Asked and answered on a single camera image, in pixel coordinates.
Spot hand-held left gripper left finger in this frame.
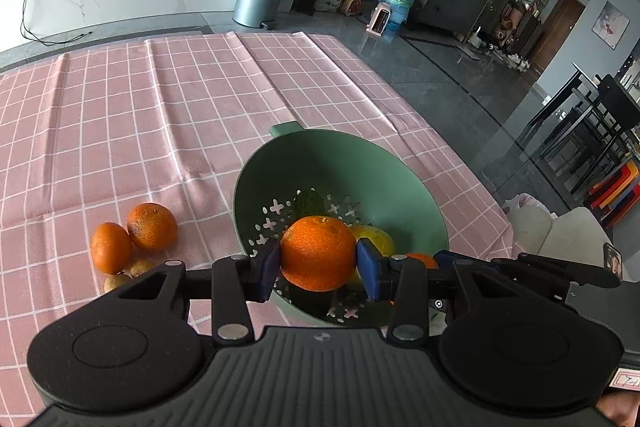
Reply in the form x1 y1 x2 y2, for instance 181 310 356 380
102 239 282 343

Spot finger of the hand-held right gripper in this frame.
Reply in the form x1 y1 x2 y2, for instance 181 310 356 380
434 250 496 270

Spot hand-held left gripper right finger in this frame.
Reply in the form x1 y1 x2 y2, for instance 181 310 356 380
356 238 571 342

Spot orange tangerine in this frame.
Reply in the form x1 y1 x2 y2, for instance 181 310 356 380
405 253 440 269
91 223 133 274
127 203 178 252
280 216 357 292

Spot green colander bowl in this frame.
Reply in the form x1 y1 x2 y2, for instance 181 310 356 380
231 122 449 328

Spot brown longan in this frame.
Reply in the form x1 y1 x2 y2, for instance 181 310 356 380
123 258 153 279
104 273 132 294

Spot yellow green pear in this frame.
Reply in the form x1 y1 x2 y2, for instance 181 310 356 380
348 225 396 258

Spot white sofa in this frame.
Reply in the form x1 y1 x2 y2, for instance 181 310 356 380
507 204 616 268

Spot green cucumber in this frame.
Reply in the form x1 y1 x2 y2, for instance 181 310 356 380
291 189 326 218

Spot colourful stacked stools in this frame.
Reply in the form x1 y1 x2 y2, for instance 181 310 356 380
585 159 640 225

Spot black dining table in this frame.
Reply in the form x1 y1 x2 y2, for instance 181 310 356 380
520 67 601 168

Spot pink checked tablecloth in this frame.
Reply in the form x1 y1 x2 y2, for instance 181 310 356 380
0 32 532 427

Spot black chair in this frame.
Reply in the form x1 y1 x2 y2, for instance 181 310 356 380
565 74 640 208

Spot brown plush toy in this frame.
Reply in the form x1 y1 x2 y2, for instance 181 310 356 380
495 4 521 48

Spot pink small heater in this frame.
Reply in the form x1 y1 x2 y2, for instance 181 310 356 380
366 4 393 38

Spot brown wooden door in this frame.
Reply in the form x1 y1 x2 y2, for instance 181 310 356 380
527 0 586 72

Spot blue water jug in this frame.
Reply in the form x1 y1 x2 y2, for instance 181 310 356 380
377 0 416 32

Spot white framed wall picture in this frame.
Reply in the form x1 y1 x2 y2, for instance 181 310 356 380
591 1 631 50

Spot black cable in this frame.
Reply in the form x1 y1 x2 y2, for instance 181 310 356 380
20 0 93 46

